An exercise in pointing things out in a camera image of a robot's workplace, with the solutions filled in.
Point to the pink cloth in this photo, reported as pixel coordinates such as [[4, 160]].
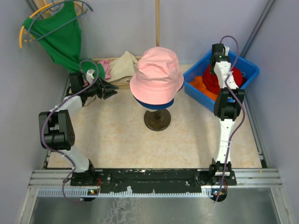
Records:
[[106, 66]]

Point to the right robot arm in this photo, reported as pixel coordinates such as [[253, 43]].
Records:
[[227, 107]]

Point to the wooden clothes rack with tray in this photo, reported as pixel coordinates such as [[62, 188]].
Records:
[[112, 27]]

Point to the red hat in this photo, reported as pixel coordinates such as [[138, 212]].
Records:
[[211, 81]]

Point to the grey hanger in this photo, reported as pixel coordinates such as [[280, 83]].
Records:
[[44, 27]]

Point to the pink hat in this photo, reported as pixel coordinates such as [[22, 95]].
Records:
[[157, 77]]

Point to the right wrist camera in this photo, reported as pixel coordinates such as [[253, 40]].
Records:
[[227, 50]]

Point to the cream mannequin head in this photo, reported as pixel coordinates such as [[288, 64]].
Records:
[[157, 118]]

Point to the orange hat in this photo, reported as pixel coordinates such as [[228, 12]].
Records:
[[199, 85]]

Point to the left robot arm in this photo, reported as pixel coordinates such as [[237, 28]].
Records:
[[56, 129]]

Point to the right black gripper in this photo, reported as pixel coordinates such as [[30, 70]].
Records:
[[211, 72]]

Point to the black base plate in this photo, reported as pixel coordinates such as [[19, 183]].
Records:
[[145, 181]]

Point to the beige cloth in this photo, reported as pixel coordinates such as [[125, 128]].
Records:
[[124, 66]]

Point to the blue plastic bin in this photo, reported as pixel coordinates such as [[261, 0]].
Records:
[[250, 70]]

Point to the green shirt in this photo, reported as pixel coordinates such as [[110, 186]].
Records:
[[64, 48]]

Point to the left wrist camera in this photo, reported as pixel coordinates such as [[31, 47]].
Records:
[[89, 75]]

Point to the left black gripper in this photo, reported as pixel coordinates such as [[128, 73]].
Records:
[[104, 85]]

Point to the yellow hanger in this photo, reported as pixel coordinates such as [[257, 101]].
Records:
[[81, 8]]

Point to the aluminium rail frame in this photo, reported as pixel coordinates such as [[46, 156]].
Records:
[[51, 183]]

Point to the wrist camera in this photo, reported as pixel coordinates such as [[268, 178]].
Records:
[[89, 75], [227, 50]]

